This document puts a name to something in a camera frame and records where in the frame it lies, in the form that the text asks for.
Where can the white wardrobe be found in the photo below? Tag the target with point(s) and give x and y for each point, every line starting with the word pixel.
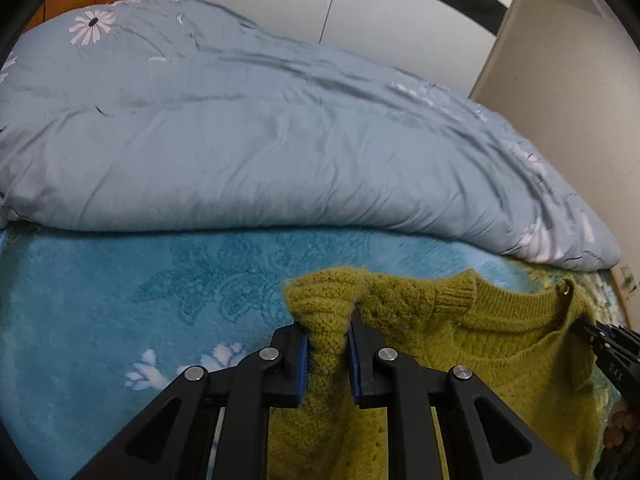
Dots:
pixel 330 12

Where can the olive green knit sweater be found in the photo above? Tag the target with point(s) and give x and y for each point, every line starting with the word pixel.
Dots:
pixel 505 355

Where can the teal plush floral blanket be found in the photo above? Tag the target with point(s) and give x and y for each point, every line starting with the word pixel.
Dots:
pixel 125 300

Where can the grey-blue floral duvet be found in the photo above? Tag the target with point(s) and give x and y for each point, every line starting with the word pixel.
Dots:
pixel 260 125

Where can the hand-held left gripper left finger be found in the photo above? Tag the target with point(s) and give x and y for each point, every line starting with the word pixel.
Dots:
pixel 301 360

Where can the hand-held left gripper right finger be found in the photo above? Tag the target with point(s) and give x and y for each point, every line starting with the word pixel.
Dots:
pixel 354 360

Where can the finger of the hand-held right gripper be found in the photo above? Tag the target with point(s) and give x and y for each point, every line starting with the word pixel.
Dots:
pixel 612 347

